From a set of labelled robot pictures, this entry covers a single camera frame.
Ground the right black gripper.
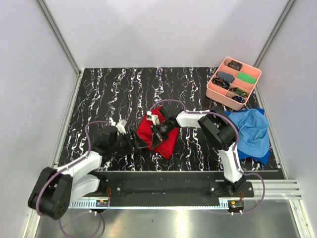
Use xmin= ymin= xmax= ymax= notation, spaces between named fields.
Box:
xmin=150 ymin=119 xmax=173 ymax=150

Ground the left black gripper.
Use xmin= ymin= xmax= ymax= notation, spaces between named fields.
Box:
xmin=110 ymin=128 xmax=148 ymax=155

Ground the red cloth napkin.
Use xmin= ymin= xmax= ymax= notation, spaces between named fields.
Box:
xmin=137 ymin=105 xmax=181 ymax=159

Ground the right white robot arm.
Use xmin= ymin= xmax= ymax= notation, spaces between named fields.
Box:
xmin=146 ymin=106 xmax=246 ymax=197

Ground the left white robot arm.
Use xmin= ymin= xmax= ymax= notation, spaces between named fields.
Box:
xmin=27 ymin=125 xmax=148 ymax=220

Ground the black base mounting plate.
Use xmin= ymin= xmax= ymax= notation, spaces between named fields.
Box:
xmin=91 ymin=171 xmax=254 ymax=198

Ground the multicolour bands left compartment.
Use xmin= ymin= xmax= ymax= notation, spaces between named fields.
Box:
xmin=212 ymin=77 xmax=230 ymax=90

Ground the multicolour bands compartment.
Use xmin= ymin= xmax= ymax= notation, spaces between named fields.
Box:
xmin=229 ymin=87 xmax=249 ymax=98
xmin=212 ymin=77 xmax=230 ymax=90

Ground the pink divided organizer tray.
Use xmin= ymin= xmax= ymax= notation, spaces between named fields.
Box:
xmin=206 ymin=57 xmax=262 ymax=111

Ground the multicolour bands front compartment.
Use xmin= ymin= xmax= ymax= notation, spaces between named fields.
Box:
xmin=229 ymin=87 xmax=249 ymax=98

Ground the grey-blue cloth in tray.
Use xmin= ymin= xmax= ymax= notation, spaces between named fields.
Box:
xmin=217 ymin=71 xmax=235 ymax=83

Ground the dark patterned item in tray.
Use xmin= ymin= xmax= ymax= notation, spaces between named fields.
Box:
xmin=227 ymin=60 xmax=243 ymax=71

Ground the green cloth in tray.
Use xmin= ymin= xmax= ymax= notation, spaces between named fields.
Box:
xmin=237 ymin=72 xmax=257 ymax=84

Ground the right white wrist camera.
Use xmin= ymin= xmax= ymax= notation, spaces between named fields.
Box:
xmin=146 ymin=111 xmax=160 ymax=125

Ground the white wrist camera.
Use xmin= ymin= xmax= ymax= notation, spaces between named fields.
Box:
xmin=110 ymin=119 xmax=127 ymax=134
xmin=146 ymin=111 xmax=160 ymax=125

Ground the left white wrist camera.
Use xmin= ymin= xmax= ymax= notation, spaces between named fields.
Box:
xmin=110 ymin=119 xmax=127 ymax=134

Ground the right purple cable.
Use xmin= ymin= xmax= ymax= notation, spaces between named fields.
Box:
xmin=150 ymin=99 xmax=265 ymax=215

